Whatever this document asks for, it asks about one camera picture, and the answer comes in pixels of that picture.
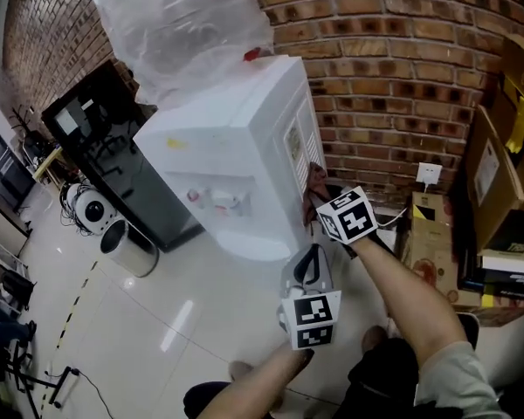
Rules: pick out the black box white print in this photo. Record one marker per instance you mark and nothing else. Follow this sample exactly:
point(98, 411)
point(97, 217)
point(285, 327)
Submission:
point(506, 282)

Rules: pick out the person's right forearm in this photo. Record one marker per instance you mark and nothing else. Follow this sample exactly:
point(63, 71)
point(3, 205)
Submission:
point(410, 299)

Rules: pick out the white wall socket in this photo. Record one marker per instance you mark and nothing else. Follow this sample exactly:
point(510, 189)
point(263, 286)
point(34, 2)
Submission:
point(429, 173)

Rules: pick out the black double door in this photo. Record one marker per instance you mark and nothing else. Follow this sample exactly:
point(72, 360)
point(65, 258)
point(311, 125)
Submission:
point(4, 168)

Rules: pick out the person's left forearm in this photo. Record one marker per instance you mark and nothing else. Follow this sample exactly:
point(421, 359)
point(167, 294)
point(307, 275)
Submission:
point(253, 386)

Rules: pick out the steel trash can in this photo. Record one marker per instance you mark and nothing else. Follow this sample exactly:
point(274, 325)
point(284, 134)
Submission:
point(133, 253)

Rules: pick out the white metal shelf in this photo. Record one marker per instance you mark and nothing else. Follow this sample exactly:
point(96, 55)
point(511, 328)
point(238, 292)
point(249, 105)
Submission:
point(4, 260)

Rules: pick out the red printed cardboard box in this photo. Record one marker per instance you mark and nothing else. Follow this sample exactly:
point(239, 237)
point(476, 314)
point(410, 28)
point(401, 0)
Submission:
point(432, 251)

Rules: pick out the person's left shoe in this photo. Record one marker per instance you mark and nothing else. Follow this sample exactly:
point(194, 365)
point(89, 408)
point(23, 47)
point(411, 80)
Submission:
point(240, 371)

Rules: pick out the black framed glass door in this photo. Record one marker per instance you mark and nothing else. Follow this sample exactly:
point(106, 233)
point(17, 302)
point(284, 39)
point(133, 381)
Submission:
point(126, 168)

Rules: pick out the person's black shorts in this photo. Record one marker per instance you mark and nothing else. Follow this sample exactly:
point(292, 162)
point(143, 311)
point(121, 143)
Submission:
point(375, 382)

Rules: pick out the black metal stand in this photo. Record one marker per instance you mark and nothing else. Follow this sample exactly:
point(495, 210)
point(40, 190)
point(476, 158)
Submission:
point(26, 380)

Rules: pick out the yellow desk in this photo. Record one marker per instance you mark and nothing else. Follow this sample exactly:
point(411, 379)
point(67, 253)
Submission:
point(48, 162)

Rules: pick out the brown cloth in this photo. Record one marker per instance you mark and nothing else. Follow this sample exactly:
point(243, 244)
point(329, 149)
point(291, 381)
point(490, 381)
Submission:
point(314, 186)

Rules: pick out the person's grey shirt sleeve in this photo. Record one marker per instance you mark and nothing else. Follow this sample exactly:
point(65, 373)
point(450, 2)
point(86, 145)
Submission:
point(454, 386)

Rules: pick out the plastic wrapped water bottle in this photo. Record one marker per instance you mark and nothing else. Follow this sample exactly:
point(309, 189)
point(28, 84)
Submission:
point(174, 37)

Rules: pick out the dark open cardboard box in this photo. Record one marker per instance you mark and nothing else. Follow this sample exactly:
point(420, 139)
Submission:
point(515, 234)

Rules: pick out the white round device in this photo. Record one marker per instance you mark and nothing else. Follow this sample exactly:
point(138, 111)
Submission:
point(96, 212)
point(72, 194)

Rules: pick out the white water dispenser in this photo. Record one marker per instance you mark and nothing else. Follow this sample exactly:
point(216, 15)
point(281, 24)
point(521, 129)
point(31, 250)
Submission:
point(218, 146)

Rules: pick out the wooden coat rack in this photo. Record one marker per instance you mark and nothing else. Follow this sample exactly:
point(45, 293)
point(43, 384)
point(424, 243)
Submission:
point(21, 118)

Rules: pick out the yellow black taped cardboard box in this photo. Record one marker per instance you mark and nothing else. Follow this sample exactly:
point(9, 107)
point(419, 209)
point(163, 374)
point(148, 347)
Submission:
point(521, 103)

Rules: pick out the cardboard box white label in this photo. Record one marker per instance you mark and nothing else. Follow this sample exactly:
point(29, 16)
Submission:
point(491, 177)

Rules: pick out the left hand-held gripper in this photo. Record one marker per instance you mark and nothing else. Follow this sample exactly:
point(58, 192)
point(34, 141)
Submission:
point(310, 317)

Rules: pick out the yellow black floor tape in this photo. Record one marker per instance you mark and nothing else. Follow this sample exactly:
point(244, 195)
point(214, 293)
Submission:
point(72, 308)

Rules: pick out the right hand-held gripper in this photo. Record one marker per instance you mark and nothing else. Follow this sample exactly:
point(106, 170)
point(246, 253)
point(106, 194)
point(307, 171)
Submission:
point(349, 218)

